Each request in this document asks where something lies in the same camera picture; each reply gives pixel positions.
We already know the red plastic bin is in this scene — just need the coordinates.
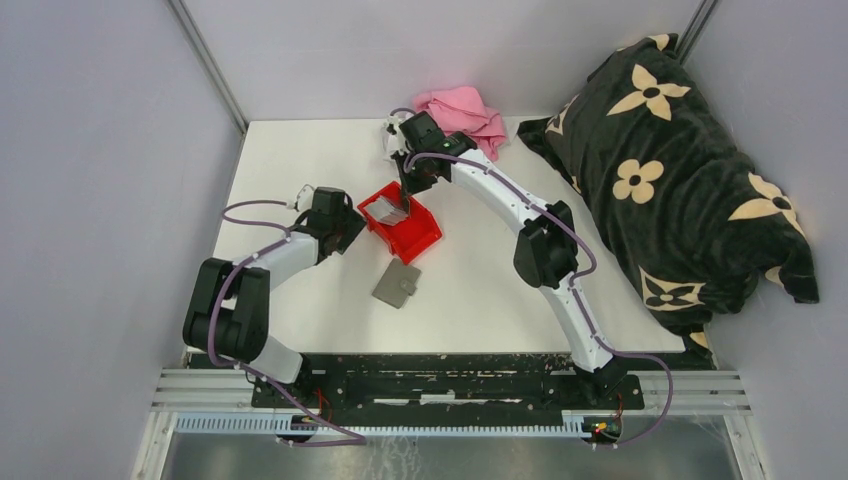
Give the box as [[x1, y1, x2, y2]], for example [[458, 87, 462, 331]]
[[357, 181, 443, 265]]

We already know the grey card holder wallet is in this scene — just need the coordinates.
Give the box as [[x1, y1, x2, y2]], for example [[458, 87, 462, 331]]
[[372, 258, 421, 309]]

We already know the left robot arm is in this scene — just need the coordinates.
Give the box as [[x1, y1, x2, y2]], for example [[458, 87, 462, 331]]
[[182, 187, 366, 407]]

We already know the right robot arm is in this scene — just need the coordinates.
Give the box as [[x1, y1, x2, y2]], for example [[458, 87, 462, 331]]
[[386, 112, 627, 408]]

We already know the stack of cards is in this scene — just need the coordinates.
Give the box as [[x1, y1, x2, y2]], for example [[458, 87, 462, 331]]
[[364, 196, 409, 226]]

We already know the white cloth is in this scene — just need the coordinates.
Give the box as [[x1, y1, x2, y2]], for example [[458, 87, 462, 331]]
[[380, 128, 403, 162]]

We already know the pink cloth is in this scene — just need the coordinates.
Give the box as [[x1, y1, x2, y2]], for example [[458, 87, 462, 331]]
[[412, 86, 507, 162]]

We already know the black floral pillow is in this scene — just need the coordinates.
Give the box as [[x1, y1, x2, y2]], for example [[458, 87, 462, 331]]
[[517, 33, 820, 338]]

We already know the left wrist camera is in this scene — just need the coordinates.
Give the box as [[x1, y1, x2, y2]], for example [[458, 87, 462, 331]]
[[292, 184, 315, 212]]

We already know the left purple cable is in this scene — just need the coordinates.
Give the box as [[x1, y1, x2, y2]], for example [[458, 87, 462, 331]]
[[206, 198, 367, 450]]

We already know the purple cable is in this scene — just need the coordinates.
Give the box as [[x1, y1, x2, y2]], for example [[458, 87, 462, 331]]
[[206, 198, 367, 450], [389, 107, 676, 450]]

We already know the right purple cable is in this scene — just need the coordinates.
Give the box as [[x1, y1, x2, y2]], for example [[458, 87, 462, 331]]
[[389, 107, 676, 450]]

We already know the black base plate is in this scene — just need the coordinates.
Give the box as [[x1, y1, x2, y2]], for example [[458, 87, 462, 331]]
[[288, 353, 645, 428]]

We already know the aluminium rail frame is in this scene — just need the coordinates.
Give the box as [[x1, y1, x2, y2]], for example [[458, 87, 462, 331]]
[[131, 369, 765, 479]]

